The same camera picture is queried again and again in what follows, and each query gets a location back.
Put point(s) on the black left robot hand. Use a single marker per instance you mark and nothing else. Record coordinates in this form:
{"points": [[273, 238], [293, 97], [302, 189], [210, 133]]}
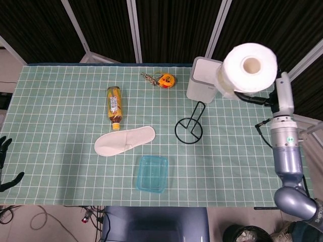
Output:
{"points": [[3, 148]]}

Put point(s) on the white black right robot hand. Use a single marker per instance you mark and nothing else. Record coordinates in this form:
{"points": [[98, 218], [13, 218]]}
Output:
{"points": [[283, 95]]}

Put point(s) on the white paper towel roll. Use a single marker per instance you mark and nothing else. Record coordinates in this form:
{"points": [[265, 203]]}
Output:
{"points": [[234, 68]]}

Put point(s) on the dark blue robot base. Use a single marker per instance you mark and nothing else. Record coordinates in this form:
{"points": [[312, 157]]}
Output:
{"points": [[156, 224]]}

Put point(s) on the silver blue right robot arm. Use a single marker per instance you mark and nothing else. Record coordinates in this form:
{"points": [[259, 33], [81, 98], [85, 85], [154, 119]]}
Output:
{"points": [[287, 156]]}

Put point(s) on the white desktop trash bin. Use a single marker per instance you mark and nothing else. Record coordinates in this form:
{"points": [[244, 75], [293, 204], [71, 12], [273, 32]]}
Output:
{"points": [[202, 88]]}

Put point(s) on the green white grid tablecloth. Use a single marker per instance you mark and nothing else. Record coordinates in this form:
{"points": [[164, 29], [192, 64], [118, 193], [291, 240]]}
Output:
{"points": [[227, 176]]}

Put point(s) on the red plug connector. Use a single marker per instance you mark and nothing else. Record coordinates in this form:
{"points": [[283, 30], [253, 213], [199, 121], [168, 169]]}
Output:
{"points": [[86, 218]]}

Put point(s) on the white disposable slipper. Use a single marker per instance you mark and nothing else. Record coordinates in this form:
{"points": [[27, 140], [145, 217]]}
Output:
{"points": [[113, 145]]}

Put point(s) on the yellow orange tape measure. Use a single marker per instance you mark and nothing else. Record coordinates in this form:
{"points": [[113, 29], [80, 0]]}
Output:
{"points": [[166, 80]]}

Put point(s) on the yellow label tea bottle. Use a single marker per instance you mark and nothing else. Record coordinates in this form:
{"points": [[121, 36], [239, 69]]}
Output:
{"points": [[114, 103]]}

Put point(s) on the black trash bag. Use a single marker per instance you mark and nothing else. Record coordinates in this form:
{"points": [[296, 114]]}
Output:
{"points": [[232, 234]]}

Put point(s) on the clear blue plastic container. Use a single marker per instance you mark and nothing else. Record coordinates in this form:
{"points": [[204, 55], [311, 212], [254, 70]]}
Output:
{"points": [[151, 174]]}

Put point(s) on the white partition post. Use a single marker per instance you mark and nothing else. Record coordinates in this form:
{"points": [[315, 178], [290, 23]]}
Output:
{"points": [[308, 59], [12, 51], [76, 27], [135, 37], [219, 25]]}

